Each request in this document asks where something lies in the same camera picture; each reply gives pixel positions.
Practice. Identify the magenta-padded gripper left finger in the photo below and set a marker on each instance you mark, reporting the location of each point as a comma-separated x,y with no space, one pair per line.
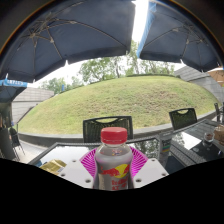
76,171

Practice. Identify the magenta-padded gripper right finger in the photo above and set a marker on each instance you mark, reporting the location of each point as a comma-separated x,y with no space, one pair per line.
151,170

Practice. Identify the red-capped clear drink bottle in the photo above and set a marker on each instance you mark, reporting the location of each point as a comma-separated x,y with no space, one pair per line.
113,160

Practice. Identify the yellow paper packet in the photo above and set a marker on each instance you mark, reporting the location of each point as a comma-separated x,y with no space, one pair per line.
53,166

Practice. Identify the black wicker chair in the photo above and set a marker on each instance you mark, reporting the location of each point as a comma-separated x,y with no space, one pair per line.
93,130
182,119

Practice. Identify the dark glass-topped wicker table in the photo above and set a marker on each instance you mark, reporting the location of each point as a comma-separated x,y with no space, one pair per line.
193,150

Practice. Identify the small glass cup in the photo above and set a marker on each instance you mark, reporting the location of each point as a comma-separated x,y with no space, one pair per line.
208,137

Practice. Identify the dark patio chair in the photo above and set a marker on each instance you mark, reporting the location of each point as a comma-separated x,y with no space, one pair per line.
15,140

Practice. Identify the grey-roofed building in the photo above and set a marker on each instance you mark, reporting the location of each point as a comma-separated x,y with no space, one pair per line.
31,100
200,78

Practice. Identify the blue-banded dark patio umbrella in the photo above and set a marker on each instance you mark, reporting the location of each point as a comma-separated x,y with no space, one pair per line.
10,90

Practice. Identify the large dark blue patio umbrella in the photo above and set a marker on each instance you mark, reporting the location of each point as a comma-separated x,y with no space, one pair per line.
73,30

